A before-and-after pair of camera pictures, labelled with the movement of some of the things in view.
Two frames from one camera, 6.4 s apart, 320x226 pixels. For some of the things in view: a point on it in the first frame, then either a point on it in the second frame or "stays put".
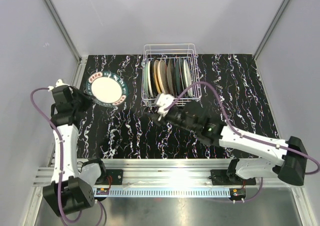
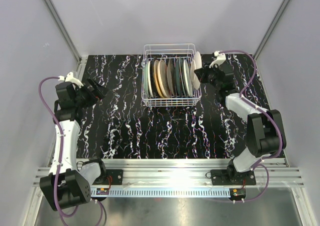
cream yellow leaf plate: (156, 78) stays put
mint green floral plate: (146, 83) stays put
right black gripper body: (176, 117) → (209, 76)
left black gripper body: (80, 101) stays put
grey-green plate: (178, 77) stays put
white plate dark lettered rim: (106, 88) → (198, 61)
